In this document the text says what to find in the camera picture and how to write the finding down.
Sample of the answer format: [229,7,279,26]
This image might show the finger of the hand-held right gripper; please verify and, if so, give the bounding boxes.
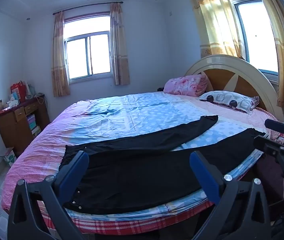
[264,119,284,140]
[253,134,284,157]

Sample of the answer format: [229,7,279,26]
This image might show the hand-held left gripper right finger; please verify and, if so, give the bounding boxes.
[189,151,271,240]

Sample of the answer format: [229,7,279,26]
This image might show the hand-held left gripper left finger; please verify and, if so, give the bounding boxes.
[7,151,90,240]

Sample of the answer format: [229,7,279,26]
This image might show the black pants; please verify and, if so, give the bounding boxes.
[58,115,266,215]

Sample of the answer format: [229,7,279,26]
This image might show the dark red dotted cloth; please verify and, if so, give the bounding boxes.
[255,152,284,202]

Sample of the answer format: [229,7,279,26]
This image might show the white patterned pillow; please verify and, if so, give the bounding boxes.
[197,90,257,115]

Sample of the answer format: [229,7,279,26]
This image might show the stack of boxes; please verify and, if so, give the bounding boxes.
[27,114,41,137]

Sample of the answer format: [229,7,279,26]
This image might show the cream wooden headboard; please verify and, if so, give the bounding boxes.
[184,54,284,122]

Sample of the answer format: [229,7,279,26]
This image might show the white green cardboard box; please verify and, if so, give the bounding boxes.
[0,147,17,167]

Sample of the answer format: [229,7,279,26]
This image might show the red plaid mattress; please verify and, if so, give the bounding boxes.
[38,197,257,236]

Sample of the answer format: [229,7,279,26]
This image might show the blue pink dotted bedsheet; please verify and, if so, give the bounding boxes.
[1,91,284,214]

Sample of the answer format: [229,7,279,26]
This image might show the large window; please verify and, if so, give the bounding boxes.
[222,0,280,80]

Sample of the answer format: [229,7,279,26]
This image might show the red gift bag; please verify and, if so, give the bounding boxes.
[10,81,27,103]

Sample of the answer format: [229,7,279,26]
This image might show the pink floral folded quilt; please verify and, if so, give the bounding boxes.
[163,74,210,97]

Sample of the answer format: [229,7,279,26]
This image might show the beige curtain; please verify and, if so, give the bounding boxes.
[110,2,130,86]
[51,11,71,97]

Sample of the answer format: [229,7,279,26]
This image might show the sliding window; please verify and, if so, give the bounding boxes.
[63,16,112,80]

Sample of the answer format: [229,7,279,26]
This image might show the dark curtain rod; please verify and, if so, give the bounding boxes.
[53,2,124,14]

